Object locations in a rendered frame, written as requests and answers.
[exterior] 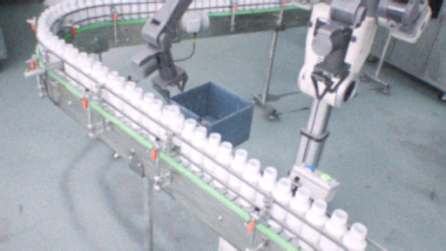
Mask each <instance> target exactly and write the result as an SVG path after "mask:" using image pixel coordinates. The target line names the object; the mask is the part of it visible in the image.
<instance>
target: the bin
mask: <svg viewBox="0 0 446 251"><path fill-rule="evenodd" d="M166 105H169V106H173V105H176V106H177V107H178V108H179V110H180V113H181V114H183V115H184V119H185V121H186V120H187V119H194V120H195V122H197V121H199V120H198V119H202V124H203V123H205V122H206V121H208V122H209V124H208V125H205V128H206V131H207V133H206V134H207V137H208V138H210V134H212V133H218V134H219V136H220V144H222V142H229V143H231V145H232V149H233V148H235V147H236V146H238V145H241V144H242V143H243V142H246V141H247V140H249V137H250V132H251V124H252V118H253V110H254V106H255V103H254V102H252V101H249V100H248V99H246V98H242V96H240V95H238V94H237V93H235V92H231V91H230V90H228V89H226V88H225V87H223V86H221V85H219V84H216V83H214V82H213V81H212V80H210V81H208V82H207V83H204V84H201V85H199V86H195V87H193V88H192V89H187V90H186V91H184V92H180V93H178V94H176V95H172V96H171V97H170V104H169V103H168V102H166Z"/></svg>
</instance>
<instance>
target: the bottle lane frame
mask: <svg viewBox="0 0 446 251"><path fill-rule="evenodd" d="M50 79H51V80H52V82H54V83H55V84H56V85H57V88H58V91H59V92H60V93H61V94H63V95H62V96H59V101H60V104H59V103H57V102H56V101H55V100H53V101H54V102H55V103H56V104H55V105H56V106H58V107H59V109H62V110H63V112H65V113H66V114H68V115H69V116H70V117H72V118H73V119H75V121H77V122H78V123H79V124H80V125H81V126H82V127H84V128H85V129H86V130H87V131H90V128H89V127H88V125H89V120H88V114H87V109H85V108H84V102H83V100H81V101H79V102H78V99H79V98H84V94H81V92H78V91H77V90H76V89H75V88H72V87H71V85H69V84H67V83H66V82H64V81H63V80H62V79H60V78H59V76H56V75H55V73H51V72H50ZM98 105H99V104H98ZM98 105H97V104H94V102H93V101H91V115H92V121H93V124H94V125H97V124H100V122H101V117H100V116H103V118H104V123H103V124H102V125H103V126H105V132H102V133H100V134H97V139H100V141H102V142H103V143H104V144H106V145H107V146H109V148H111V149H112V150H113V151H114V152H115V153H116V154H118V155H119V156H120V157H122V158H123V159H124V160H126V161H127V163H128V153H133V154H135V155H136V157H139V158H140V159H141V160H142V163H143V165H144V176H145V177H146V178H148V179H149V180H150V181H152V182H153V183H154V184H155V180H154V176H155V159H152V152H150V153H147V152H146V151H147V150H148V149H150V148H152V143H150V142H148V141H147V139H144V138H142V136H141V135H139V134H137V133H136V131H133V130H132V129H131V128H130V127H127V125H125V123H122V122H121V121H119V120H118V119H115V117H113V116H114V115H113V116H112V115H111V114H110V113H109V112H107V111H106V110H103V108H101V107H100V106H98ZM102 125H97V126H96V128H95V133H98V132H101V131H102ZM166 153H167V152H166ZM166 153H163V152H160V176H161V177H163V175H165V174H168V173H169V166H170V167H171V168H172V174H169V175H170V176H172V184H171V183H170V184H168V185H166V186H165V187H163V191H164V192H165V193H167V194H168V195H170V196H171V197H172V199H175V201H177V202H178V203H179V204H180V205H181V206H182V207H184V208H185V209H186V210H188V211H189V212H190V213H191V214H193V215H194V216H195V217H197V218H198V219H199V220H201V222H204V224H205V225H206V226H208V227H209V228H211V229H212V230H213V231H214V232H215V233H216V234H218V235H219V236H220V237H221V238H222V239H224V240H225V241H227V243H228V244H231V246H232V247H234V248H235V249H236V250H238V251H246V249H247V247H248V239H249V235H250V233H249V232H248V227H246V226H245V223H246V222H247V221H248V220H249V215H250V214H248V213H246V211H245V210H242V207H243V206H242V207H238V206H237V205H236V204H233V200H232V201H230V200H229V199H228V198H226V197H225V195H226V193H225V194H224V195H222V194H221V193H219V192H217V191H216V189H218V188H216V189H213V188H212V187H210V186H209V183H210V182H209V183H205V182H204V181H203V180H201V178H202V177H201V178H198V177H197V176H195V174H193V173H194V172H190V171H188V170H187V169H186V167H183V166H182V165H181V164H180V162H181V161H180V162H179V163H178V162H176V161H175V159H172V158H173V157H169V156H168V155H166ZM234 200H235V199H234ZM269 227H270V226H268V227H267V226H264V225H263V224H262V223H260V224H259V225H257V228H256V232H255V235H254V243H253V248H256V247H258V246H259V245H260V244H261V242H260V241H261V238H262V235H263V236H265V237H266V238H267V244H266V246H265V245H264V244H263V247H264V248H265V251H300V250H301V247H300V248H294V246H293V245H291V244H290V243H289V242H290V241H291V239H290V240H289V241H284V239H283V238H281V237H280V236H279V234H280V233H281V232H279V233H278V234H276V233H275V232H273V231H272V230H271V229H269Z"/></svg>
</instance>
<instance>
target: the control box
mask: <svg viewBox="0 0 446 251"><path fill-rule="evenodd" d="M306 165H307V163H300V164H299V165H295V166H293V170H292V172H291V173H290V174H289V178H288V179H289V180H294V178H295V176H299V178H300V180H299V183H301V186H302V187H305V188H307V189H308V190H309V191H310V196H309V197H310V198H311V199H312V200H311V202H313V203H314V200H316V199H321V200H323V201H325V202H326V203H327V202H330V201H331V200H332V199H333V198H334V196H335V192H336V190H337V189H338V186H339V184H340V182H338V181H336V180H334V179H333V178H330V180H326V179H325V178H322V177H321V175H322V174H324V173H323V172H320V171H319V170H317V169H314V170H313V171H312V170H309V169H307V168H306V167H305V166H306Z"/></svg>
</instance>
